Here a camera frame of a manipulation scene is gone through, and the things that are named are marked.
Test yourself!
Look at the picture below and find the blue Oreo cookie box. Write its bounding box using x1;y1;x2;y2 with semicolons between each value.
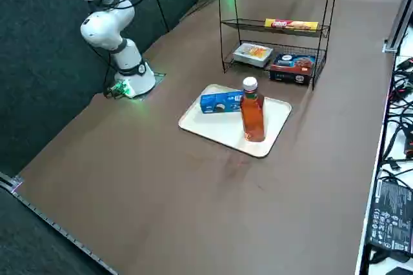
199;90;243;115

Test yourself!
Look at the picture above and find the amber tea bottle white cap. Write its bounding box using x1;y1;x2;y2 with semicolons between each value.
239;76;267;143

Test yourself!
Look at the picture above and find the cream plastic tray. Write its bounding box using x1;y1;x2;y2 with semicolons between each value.
177;83;293;159

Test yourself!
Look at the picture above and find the white Franzzi biscuit box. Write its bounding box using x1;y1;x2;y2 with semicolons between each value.
232;43;274;69

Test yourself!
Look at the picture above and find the yellow wafer box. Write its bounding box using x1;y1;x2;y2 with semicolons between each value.
264;18;319;33

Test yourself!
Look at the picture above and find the dark blue Chocofello box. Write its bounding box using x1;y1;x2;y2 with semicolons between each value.
269;54;317;87

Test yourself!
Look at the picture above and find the black charger red light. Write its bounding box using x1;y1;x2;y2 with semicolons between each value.
403;132;413;157
396;57;413;71

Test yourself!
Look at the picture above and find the black labelled power adapter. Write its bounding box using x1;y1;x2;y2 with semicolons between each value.
365;174;413;255

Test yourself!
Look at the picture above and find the aluminium profile post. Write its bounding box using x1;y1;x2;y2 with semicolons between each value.
383;0;413;54

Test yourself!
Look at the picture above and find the aluminium frame rail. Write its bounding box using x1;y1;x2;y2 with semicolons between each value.
0;171;119;275

